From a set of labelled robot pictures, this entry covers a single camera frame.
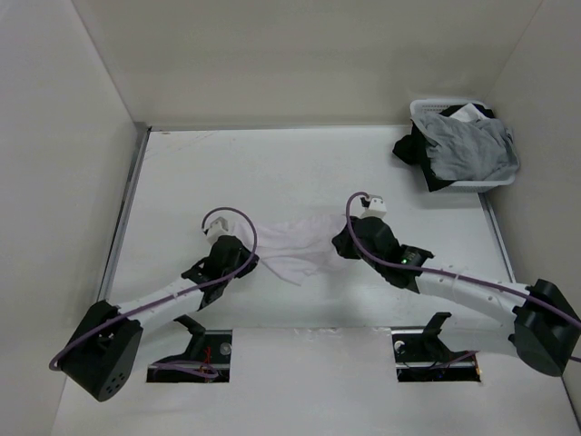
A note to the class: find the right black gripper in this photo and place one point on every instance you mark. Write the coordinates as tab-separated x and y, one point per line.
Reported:
343	246

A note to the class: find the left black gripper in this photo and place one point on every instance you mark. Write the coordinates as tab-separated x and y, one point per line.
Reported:
245	254

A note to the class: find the white tank top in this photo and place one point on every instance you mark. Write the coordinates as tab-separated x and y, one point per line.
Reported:
296	250

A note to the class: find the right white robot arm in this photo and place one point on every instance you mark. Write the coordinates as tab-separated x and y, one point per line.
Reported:
533	322

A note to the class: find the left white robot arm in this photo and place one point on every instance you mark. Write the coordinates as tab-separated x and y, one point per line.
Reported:
103	349

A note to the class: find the black tank top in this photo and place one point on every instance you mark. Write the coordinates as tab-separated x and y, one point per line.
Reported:
411	150

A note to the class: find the grey tank top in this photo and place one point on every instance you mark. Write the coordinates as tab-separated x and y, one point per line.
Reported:
479	150

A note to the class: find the white plastic laundry basket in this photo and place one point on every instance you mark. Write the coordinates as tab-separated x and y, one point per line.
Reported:
437	105

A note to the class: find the white garment in basket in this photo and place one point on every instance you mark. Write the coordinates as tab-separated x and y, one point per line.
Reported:
468	113

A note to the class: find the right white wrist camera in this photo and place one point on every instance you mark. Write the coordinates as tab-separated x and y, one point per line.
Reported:
373	207

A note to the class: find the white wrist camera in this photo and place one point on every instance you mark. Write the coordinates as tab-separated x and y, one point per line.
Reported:
373	207
216	229

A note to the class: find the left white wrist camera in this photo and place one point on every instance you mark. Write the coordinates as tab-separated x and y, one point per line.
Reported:
216	229

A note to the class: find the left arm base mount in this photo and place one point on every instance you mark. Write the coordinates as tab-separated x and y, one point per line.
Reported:
205	359

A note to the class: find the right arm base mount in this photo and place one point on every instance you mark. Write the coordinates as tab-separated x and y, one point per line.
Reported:
420	355

